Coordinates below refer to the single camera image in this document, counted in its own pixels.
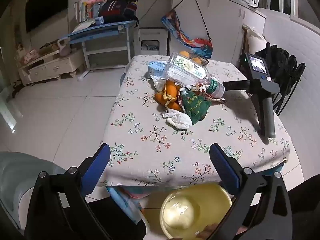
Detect clear bag with red print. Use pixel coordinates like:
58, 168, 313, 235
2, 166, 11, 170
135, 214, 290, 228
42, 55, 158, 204
204, 94, 227, 103

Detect clear plastic bottle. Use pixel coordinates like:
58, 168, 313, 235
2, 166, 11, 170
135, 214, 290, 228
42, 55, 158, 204
164, 52, 225, 98

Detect colourful hanging bag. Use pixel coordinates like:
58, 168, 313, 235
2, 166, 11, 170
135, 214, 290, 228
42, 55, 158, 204
161, 0, 213, 60

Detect blue desk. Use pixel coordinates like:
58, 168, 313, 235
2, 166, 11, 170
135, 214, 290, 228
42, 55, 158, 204
67, 20, 137, 77

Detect cream cabinet with drawers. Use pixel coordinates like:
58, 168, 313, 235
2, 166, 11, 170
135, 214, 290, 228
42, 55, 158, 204
17, 49, 85, 85

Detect pink kettlebell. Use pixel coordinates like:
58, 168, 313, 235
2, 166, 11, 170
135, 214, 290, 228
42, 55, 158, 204
57, 37, 72, 57

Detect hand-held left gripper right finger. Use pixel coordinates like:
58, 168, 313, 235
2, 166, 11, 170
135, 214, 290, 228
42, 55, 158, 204
209, 143, 293, 240

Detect dark woven fruit basket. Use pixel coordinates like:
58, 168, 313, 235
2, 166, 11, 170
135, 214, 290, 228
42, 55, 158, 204
185, 52, 209, 66

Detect colourful printed bag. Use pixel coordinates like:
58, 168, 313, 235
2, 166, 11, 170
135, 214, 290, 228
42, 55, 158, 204
106, 185, 150, 225

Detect white cupboard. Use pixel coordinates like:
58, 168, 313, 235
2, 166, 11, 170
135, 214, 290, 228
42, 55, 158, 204
170, 0, 267, 68

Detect white paper sheets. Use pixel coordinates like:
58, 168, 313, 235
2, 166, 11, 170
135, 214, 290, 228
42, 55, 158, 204
72, 20, 97, 33

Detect white tissue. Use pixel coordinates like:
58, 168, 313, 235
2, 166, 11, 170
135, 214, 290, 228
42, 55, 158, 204
162, 110, 192, 130

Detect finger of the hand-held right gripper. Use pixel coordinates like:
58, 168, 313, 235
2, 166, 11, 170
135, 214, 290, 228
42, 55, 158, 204
222, 80, 250, 91

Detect blue milk carton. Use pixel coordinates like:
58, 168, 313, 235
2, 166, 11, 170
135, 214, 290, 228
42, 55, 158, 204
147, 60, 170, 78

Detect yellow plastic bin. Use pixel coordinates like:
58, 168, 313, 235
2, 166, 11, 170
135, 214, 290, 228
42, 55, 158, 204
159, 183, 233, 239

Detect row of books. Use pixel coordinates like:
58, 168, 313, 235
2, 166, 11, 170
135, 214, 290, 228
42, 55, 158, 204
73, 0, 100, 23

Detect dark backpack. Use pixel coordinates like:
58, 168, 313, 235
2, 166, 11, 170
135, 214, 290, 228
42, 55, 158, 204
97, 0, 139, 28

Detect green snack packet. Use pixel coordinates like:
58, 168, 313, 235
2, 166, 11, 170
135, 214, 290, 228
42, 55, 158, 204
180, 86, 211, 125

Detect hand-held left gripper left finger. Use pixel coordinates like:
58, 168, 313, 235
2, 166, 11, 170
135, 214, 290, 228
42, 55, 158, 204
24, 143, 147, 240

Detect grey-green chair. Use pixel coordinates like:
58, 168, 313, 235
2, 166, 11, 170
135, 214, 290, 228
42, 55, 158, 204
0, 151, 69, 230

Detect white storage box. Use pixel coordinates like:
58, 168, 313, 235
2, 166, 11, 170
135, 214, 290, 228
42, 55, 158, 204
139, 27, 168, 55

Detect black television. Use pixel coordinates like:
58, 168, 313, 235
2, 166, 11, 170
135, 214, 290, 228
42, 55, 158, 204
25, 0, 69, 33

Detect black folding chair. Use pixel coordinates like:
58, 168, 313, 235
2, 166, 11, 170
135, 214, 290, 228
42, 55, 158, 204
254, 42, 306, 117

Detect white cushion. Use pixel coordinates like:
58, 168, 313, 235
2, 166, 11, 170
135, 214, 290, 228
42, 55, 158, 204
242, 24, 268, 63

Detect floral tablecloth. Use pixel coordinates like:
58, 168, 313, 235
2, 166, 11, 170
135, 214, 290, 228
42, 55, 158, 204
100, 54, 292, 188

